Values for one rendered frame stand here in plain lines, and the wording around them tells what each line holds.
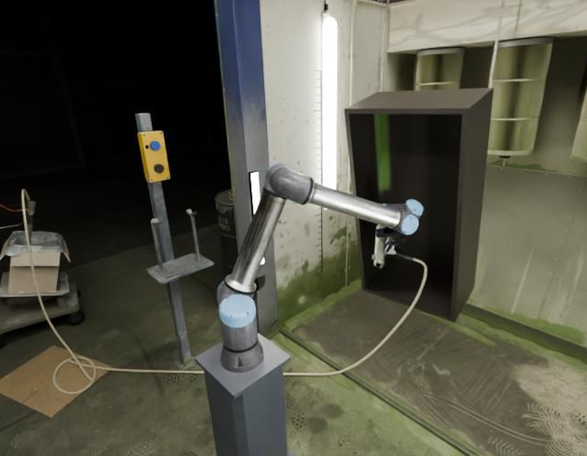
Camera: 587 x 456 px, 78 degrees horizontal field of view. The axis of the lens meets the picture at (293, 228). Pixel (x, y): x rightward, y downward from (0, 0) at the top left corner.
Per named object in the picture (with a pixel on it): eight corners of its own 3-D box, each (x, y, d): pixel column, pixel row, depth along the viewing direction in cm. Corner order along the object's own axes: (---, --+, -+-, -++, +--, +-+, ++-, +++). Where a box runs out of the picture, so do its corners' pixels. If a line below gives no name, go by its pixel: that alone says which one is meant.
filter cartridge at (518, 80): (499, 173, 245) (520, 36, 215) (465, 164, 278) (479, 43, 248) (545, 168, 251) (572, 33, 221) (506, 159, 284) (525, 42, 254)
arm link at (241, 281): (213, 321, 160) (274, 162, 142) (212, 300, 175) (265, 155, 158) (246, 327, 165) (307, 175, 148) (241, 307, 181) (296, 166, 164)
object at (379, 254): (414, 272, 189) (373, 260, 189) (411, 278, 192) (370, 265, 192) (412, 213, 223) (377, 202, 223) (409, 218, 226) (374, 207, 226)
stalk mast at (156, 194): (187, 357, 252) (145, 112, 193) (192, 362, 248) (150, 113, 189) (180, 362, 249) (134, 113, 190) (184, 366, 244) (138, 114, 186)
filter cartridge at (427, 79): (450, 153, 316) (464, 48, 284) (455, 162, 284) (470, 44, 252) (408, 153, 326) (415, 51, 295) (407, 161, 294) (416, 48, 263)
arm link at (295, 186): (284, 169, 133) (425, 216, 157) (277, 164, 144) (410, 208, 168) (273, 199, 135) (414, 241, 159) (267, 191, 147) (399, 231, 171)
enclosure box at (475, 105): (386, 261, 263) (377, 91, 205) (474, 287, 226) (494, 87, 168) (362, 289, 242) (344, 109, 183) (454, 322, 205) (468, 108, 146)
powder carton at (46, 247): (2, 270, 294) (5, 223, 287) (63, 270, 320) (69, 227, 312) (-5, 298, 252) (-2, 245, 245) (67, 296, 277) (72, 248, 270)
